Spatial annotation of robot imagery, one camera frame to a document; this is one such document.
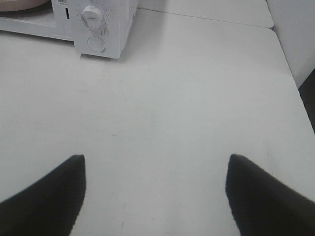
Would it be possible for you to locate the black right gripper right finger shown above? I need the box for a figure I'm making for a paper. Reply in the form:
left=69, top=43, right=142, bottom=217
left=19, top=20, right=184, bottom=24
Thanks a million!
left=225, top=154, right=315, bottom=236

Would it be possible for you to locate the lower white round knob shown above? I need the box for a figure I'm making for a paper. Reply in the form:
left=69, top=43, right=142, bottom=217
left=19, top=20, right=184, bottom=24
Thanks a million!
left=81, top=5, right=104, bottom=29

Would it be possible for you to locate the white microwave oven body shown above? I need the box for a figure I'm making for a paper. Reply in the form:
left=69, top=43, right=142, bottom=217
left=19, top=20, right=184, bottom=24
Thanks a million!
left=0, top=0, right=139, bottom=59

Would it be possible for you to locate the round white door button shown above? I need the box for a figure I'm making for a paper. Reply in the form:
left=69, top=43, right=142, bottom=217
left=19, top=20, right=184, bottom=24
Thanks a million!
left=87, top=36, right=106, bottom=53

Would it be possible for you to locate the white warning label sticker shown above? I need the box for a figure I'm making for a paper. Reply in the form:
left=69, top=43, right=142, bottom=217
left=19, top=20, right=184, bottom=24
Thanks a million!
left=57, top=0, right=67, bottom=5

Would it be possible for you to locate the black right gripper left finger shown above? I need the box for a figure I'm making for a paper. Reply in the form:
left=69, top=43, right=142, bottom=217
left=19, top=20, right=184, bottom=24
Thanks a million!
left=0, top=155, right=86, bottom=236

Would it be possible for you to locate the pink round plate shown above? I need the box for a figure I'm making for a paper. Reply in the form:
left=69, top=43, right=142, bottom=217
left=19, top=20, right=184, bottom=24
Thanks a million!
left=0, top=0, right=49, bottom=12

